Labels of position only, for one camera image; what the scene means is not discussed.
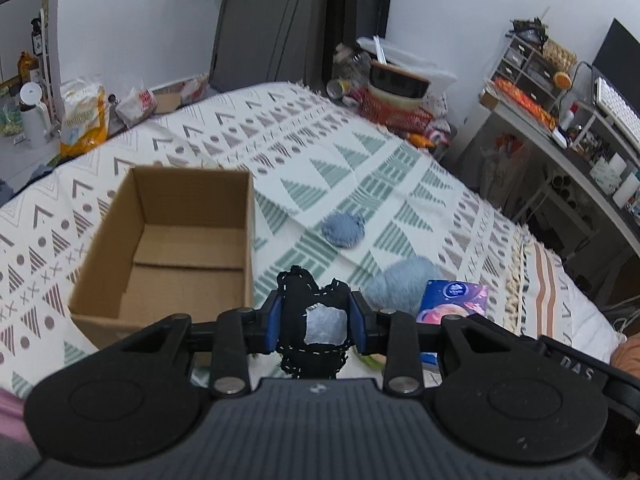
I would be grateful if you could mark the dark grey door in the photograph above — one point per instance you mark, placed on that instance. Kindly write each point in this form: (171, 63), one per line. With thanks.
(268, 40)

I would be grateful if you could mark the red plastic basket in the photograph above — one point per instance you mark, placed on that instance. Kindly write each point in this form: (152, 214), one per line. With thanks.
(394, 112)

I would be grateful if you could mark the white keyboard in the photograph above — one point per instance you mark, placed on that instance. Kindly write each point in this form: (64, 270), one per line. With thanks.
(615, 107)

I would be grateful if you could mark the grey drawer organizer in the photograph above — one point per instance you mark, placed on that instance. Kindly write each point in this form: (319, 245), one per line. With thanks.
(523, 65)

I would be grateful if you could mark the cream black bucket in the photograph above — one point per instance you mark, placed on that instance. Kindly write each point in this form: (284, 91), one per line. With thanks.
(397, 87)

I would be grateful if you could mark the brown cardboard box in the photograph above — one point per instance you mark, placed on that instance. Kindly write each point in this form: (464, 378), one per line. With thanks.
(174, 241)

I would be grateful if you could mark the white kettle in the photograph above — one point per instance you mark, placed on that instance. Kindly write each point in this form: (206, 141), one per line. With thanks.
(35, 115)

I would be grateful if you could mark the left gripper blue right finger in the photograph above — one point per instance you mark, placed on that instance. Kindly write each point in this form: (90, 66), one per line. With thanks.
(359, 311)

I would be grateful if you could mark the patterned white green blanket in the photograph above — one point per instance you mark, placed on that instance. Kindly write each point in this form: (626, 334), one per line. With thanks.
(309, 159)

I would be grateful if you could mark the white desk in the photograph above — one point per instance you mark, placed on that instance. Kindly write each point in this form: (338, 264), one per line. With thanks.
(567, 160)

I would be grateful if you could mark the blue tissue pack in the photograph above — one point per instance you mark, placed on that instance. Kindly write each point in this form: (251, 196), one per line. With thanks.
(443, 298)

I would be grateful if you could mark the yellow white bag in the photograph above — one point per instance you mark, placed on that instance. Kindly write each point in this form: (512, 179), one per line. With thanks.
(86, 115)

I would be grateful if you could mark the round blue denim pad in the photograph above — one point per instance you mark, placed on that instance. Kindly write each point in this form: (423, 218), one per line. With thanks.
(342, 229)

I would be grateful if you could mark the black knitted pouch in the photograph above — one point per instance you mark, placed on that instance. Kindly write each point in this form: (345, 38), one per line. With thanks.
(314, 339)

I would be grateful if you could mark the black monitor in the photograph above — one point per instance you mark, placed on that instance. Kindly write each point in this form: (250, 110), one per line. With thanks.
(618, 60)

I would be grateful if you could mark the fluffy light blue plush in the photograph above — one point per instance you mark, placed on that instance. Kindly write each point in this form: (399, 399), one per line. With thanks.
(402, 285)

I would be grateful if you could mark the pink bedsheet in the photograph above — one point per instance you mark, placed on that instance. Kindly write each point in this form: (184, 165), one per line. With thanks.
(11, 417)

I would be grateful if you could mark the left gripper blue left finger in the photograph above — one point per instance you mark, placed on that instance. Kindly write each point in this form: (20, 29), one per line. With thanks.
(270, 321)

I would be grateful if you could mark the red white plastic bag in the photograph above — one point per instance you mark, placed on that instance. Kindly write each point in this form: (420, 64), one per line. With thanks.
(136, 106)

